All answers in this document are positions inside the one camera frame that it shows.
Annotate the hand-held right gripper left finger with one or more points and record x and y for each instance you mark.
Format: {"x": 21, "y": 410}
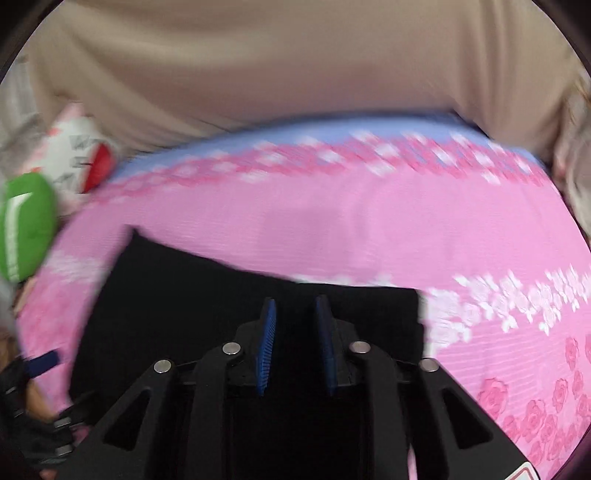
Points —
{"x": 267, "y": 346}

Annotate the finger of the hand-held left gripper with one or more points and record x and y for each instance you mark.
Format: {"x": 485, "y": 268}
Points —
{"x": 45, "y": 363}

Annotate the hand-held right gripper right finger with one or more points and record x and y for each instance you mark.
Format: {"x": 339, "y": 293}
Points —
{"x": 325, "y": 341}

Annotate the black pants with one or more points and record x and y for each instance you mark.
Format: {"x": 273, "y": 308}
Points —
{"x": 184, "y": 300}

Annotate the pink rose print bedsheet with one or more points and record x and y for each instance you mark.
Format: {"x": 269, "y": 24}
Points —
{"x": 346, "y": 221}

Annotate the green plush toy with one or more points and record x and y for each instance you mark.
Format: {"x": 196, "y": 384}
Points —
{"x": 32, "y": 217}

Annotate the white cartoon face pillow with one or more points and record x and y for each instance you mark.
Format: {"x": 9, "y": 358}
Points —
{"x": 78, "y": 147}

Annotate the beige quilt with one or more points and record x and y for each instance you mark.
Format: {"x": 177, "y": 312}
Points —
{"x": 277, "y": 60}

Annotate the pale floral blanket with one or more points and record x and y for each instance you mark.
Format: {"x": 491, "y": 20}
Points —
{"x": 575, "y": 152}

